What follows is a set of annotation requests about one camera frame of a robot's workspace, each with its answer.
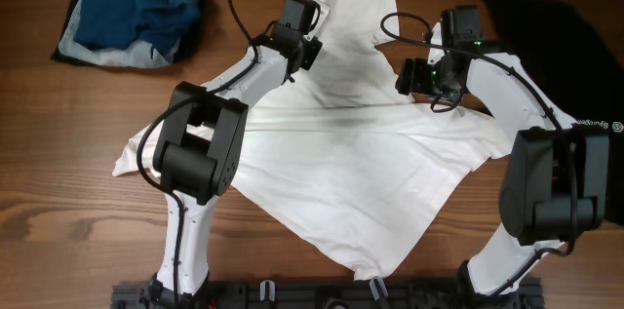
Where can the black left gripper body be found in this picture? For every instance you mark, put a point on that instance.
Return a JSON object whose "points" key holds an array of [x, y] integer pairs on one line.
{"points": [[311, 49]]}

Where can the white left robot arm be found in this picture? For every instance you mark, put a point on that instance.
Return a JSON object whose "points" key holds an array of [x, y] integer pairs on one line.
{"points": [[198, 149]]}

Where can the black garment with logo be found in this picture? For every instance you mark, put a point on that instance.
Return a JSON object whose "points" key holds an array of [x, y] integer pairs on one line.
{"points": [[567, 59]]}

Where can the black folded garment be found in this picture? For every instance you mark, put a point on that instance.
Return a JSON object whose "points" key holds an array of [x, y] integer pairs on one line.
{"points": [[190, 40]]}

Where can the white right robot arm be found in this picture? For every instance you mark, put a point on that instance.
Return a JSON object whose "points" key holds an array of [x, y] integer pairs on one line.
{"points": [[556, 180]]}

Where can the white Puma t-shirt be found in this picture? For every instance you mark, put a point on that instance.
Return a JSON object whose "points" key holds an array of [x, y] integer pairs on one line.
{"points": [[348, 164]]}

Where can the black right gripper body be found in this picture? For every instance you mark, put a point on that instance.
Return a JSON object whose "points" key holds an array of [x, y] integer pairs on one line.
{"points": [[445, 86]]}

